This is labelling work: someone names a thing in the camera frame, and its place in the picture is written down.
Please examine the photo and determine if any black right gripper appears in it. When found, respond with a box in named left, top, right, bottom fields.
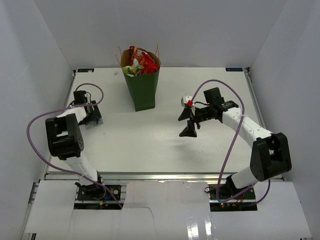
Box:
left=178, top=105, right=214, bottom=138

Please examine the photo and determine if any light blue snack packet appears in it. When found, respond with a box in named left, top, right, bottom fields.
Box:
left=84, top=119, right=104, bottom=130

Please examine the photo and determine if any green snack packet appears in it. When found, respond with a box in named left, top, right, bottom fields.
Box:
left=132, top=58, right=144, bottom=76
left=122, top=65, right=137, bottom=77

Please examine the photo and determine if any large red candy bag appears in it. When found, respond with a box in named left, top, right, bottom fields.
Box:
left=129, top=46, right=160, bottom=75

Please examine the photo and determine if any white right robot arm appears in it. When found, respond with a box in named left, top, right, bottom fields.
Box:
left=178, top=87, right=292, bottom=200

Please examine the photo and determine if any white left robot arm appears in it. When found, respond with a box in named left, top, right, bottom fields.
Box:
left=45, top=90, right=106, bottom=200

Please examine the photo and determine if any brown and green paper bag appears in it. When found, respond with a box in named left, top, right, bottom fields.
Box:
left=114, top=46, right=161, bottom=112

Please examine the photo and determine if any blue label left corner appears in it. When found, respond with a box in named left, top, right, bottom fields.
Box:
left=77, top=68, right=95, bottom=73

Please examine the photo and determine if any blue label corner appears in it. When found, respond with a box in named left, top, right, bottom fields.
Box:
left=77, top=68, right=95, bottom=73
left=225, top=67, right=243, bottom=72

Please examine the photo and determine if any blue label right corner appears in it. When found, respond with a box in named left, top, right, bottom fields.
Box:
left=225, top=67, right=243, bottom=72

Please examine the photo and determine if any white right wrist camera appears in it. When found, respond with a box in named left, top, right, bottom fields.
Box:
left=181, top=95, right=195, bottom=110

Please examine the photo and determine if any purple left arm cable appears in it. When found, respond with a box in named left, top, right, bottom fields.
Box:
left=26, top=83, right=123, bottom=210

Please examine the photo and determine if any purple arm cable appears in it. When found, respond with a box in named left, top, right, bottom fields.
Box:
left=26, top=83, right=123, bottom=210
left=188, top=79, right=271, bottom=204

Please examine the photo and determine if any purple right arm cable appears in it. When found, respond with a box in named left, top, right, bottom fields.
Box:
left=188, top=79, right=271, bottom=204

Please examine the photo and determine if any aluminium front rail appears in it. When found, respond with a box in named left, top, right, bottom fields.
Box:
left=43, top=171, right=285, bottom=181

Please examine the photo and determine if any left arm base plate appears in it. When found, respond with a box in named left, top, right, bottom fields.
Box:
left=76, top=184, right=122, bottom=203

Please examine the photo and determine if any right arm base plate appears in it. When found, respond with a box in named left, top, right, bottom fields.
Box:
left=204, top=184, right=258, bottom=213

